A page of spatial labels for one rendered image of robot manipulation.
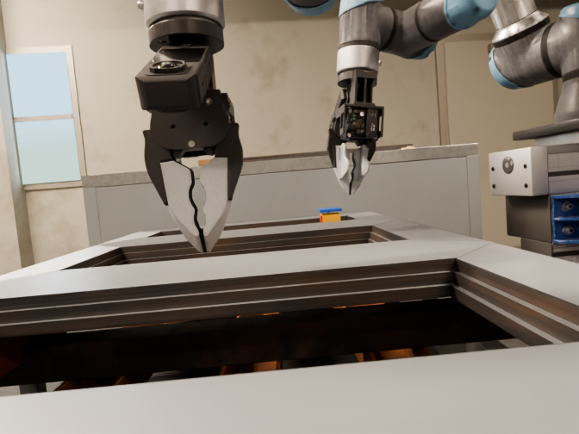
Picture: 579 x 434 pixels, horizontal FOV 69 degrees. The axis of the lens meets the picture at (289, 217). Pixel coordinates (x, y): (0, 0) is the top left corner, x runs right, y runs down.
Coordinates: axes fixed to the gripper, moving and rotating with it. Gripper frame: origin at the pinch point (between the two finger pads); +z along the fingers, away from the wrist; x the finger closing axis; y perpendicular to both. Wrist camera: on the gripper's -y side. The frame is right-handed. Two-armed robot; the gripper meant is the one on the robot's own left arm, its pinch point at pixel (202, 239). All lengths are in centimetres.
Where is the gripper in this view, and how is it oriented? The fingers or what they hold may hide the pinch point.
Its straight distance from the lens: 41.3
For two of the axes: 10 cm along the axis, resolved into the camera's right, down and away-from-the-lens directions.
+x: -10.0, 0.9, -0.3
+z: 0.8, 9.9, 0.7
